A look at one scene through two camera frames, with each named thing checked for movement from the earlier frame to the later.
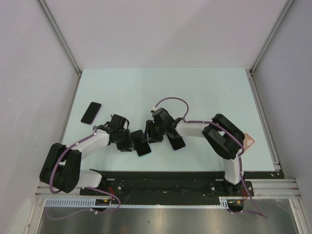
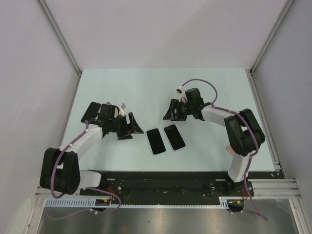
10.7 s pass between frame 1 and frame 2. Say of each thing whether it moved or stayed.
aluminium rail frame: stayed
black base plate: stayed
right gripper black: moved
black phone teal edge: moved
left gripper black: moved
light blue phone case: moved
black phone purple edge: stayed
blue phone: stayed
